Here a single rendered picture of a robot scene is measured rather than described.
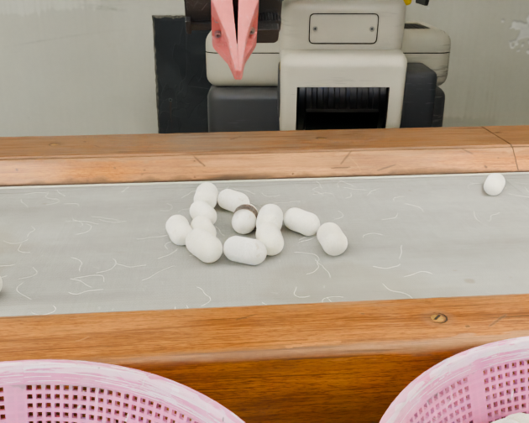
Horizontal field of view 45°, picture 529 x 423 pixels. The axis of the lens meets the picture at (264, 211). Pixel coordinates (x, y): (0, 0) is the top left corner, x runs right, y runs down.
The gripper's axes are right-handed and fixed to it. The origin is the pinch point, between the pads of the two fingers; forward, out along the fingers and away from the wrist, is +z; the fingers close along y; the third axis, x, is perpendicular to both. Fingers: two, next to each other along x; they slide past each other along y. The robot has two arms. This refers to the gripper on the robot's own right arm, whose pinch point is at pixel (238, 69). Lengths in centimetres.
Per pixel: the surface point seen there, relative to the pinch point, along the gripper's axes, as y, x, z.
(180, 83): -13, 150, -127
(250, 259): -0.3, -4.3, 22.7
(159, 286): -7.0, -5.1, 24.8
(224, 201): -1.9, 2.8, 13.4
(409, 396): 5.7, -18.4, 36.6
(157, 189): -8.5, 8.2, 8.5
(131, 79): -32, 153, -131
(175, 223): -6.1, -2.0, 18.1
